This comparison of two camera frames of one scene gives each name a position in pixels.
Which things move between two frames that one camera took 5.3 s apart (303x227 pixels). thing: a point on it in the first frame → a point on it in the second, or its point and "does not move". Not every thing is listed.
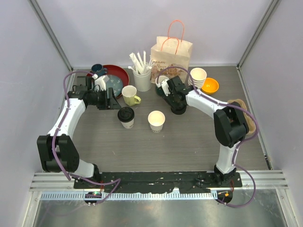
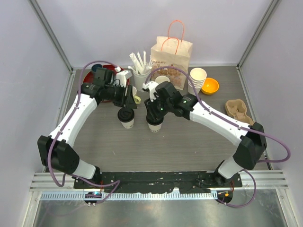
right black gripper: (167, 98) → (151, 107)
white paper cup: (129, 125) does not move
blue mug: (98, 68) does not move
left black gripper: (111, 103) → (127, 100)
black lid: (126, 114) does not move
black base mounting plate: (160, 182) does not move
